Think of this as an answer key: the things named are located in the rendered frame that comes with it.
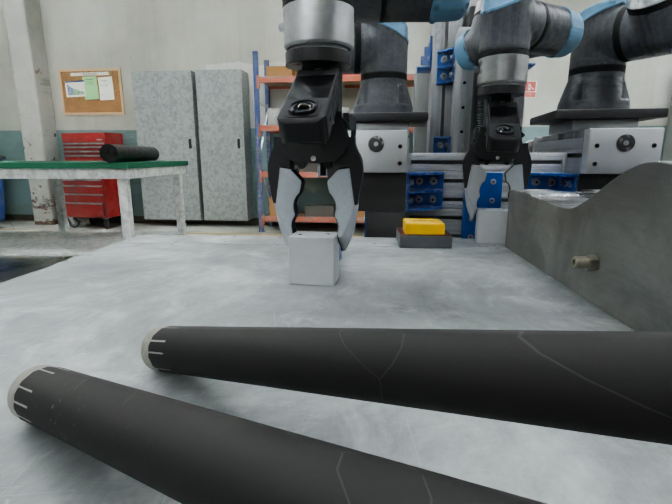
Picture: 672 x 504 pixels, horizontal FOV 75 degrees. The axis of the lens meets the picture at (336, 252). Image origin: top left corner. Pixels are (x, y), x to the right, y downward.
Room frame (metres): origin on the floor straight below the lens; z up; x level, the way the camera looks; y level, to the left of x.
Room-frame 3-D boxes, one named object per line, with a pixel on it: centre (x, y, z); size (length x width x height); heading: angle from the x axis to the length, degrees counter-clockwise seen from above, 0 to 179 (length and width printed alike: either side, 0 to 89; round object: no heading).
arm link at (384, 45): (1.17, -0.11, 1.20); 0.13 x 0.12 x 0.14; 90
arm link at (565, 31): (0.81, -0.34, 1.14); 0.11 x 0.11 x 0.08; 30
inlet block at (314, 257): (0.53, 0.02, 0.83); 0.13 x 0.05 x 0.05; 170
